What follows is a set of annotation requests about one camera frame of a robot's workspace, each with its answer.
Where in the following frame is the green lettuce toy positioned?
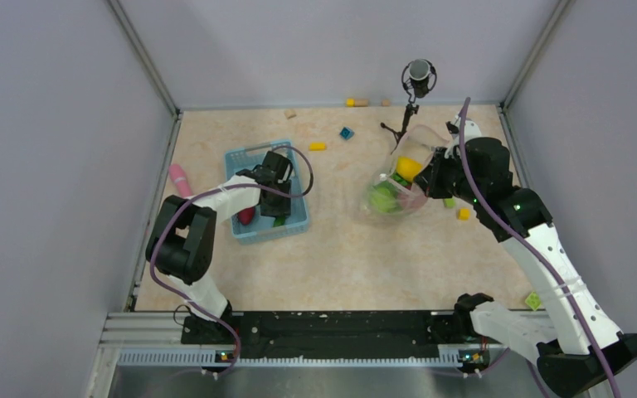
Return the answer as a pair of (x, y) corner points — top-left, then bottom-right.
(367, 174), (410, 215)

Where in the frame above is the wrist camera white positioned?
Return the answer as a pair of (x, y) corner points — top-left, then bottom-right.
(445, 115), (484, 148)
(270, 158), (294, 185)

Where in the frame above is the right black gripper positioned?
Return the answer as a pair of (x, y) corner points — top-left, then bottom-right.
(414, 146), (484, 206)

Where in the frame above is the red fruit toy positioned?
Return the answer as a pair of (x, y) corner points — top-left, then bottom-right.
(236, 207), (255, 226)

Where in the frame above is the yellow lemon toy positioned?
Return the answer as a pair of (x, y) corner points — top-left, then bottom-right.
(395, 157), (423, 183)

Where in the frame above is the yellow wooden cylinder block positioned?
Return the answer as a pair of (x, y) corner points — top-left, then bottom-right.
(345, 98), (370, 108)

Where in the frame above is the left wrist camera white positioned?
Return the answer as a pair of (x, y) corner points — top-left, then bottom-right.
(270, 158), (294, 185)

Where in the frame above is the yellow block on table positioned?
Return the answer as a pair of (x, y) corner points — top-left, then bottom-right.
(309, 143), (327, 152)

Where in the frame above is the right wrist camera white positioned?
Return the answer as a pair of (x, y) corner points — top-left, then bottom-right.
(445, 115), (484, 148)

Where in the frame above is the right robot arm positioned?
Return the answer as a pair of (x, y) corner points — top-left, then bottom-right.
(414, 138), (637, 397)

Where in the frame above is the green studded brick block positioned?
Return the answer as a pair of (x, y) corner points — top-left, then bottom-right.
(524, 291), (543, 311)

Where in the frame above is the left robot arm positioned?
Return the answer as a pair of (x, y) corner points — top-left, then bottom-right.
(145, 149), (296, 345)

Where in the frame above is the clear zip top bag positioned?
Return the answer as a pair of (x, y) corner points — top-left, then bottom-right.
(359, 124), (451, 223)

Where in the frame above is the blue square block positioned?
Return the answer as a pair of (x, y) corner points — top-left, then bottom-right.
(339, 127), (354, 140)

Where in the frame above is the yellow cube block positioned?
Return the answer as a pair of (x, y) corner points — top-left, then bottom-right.
(456, 208), (471, 221)

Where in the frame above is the pink cylinder toy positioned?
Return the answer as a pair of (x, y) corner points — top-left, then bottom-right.
(168, 163), (193, 197)

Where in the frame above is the green cucumber toy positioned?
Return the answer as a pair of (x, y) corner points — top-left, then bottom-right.
(273, 216), (286, 228)

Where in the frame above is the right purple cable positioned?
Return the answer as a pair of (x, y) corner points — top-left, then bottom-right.
(456, 97), (623, 398)

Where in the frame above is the blue plastic basket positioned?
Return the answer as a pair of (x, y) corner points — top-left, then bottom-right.
(224, 138), (310, 245)

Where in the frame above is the green lime toy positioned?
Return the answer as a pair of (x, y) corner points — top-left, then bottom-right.
(368, 187), (401, 214)

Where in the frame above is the black microphone on tripod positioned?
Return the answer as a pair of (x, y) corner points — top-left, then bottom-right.
(380, 58), (438, 147)

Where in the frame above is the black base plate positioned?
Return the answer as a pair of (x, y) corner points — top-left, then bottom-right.
(179, 310), (496, 366)

